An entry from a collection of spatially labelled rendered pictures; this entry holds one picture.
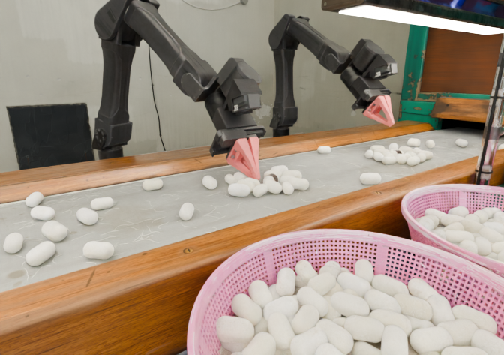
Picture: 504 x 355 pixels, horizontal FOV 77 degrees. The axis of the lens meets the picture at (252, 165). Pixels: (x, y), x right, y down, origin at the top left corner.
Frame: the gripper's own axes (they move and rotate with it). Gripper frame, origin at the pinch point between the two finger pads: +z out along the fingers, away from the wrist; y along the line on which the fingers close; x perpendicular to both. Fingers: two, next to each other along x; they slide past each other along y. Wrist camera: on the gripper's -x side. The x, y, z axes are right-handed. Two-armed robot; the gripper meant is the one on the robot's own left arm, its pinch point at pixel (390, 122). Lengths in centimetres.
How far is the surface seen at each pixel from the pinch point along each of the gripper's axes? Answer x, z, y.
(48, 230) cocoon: 0, 9, -77
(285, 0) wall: 66, -193, 116
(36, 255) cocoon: -4, 14, -78
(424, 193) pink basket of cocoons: -12.6, 23.3, -28.3
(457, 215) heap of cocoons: -13.3, 28.1, -26.1
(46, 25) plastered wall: 97, -180, -65
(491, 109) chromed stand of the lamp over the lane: -21.9, 16.1, -12.1
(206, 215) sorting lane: -1, 13, -58
